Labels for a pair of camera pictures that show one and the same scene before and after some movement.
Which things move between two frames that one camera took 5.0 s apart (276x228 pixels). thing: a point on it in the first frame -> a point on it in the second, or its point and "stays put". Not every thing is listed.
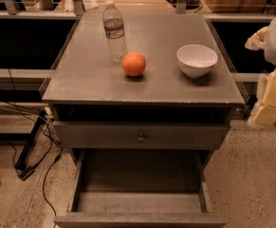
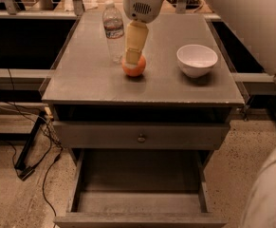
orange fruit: x=134 y=64 stays put
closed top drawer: x=142 y=135 stays put
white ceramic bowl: x=195 y=60 stays put
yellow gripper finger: x=273 y=96 -> x=143 y=4
